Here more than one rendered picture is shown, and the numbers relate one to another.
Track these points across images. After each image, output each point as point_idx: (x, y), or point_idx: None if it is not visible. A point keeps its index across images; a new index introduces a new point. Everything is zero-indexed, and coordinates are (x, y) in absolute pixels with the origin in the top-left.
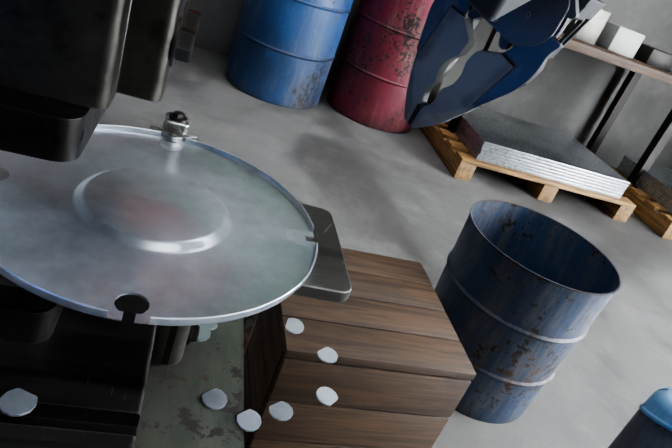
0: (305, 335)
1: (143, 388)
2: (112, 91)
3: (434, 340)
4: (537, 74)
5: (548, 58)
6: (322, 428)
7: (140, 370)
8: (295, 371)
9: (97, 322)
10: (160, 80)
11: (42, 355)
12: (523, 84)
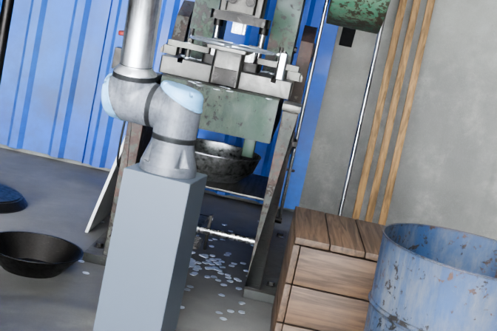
0: (309, 211)
1: (189, 60)
2: (222, 7)
3: (325, 237)
4: None
5: None
6: (281, 276)
7: (194, 61)
8: (291, 222)
9: (208, 63)
10: (226, 4)
11: (197, 60)
12: None
